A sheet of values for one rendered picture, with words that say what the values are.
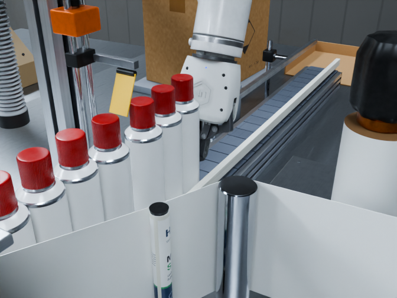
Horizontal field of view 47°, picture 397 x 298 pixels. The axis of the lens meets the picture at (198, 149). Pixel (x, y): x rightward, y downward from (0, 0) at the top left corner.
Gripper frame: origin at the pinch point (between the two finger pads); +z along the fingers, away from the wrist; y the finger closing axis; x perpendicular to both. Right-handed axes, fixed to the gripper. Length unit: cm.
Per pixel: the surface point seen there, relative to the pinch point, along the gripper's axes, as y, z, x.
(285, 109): 4.2, -7.4, 28.7
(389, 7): -9, -63, 223
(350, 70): 4, -20, 86
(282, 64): -3.1, -16.9, 41.7
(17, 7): -281, -29, 188
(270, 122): 4.1, -4.7, 21.3
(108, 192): 1.4, 3.0, -24.1
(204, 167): -1.4, 4.4, 6.4
